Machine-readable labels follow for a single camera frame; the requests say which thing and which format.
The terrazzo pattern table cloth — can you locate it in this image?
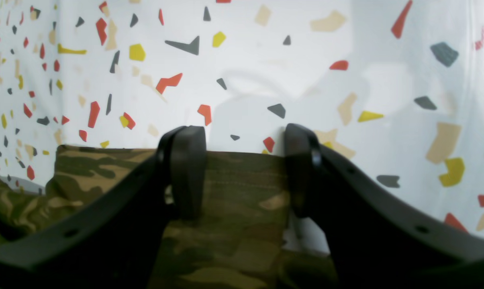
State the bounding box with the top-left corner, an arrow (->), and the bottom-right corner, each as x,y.
0,0 -> 484,238

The camouflage T-shirt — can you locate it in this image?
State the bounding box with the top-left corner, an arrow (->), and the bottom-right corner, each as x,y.
0,146 -> 339,289

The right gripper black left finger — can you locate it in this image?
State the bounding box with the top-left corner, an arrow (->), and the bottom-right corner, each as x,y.
0,126 -> 207,289

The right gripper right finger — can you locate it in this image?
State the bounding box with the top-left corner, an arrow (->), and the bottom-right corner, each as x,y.
284,123 -> 484,289

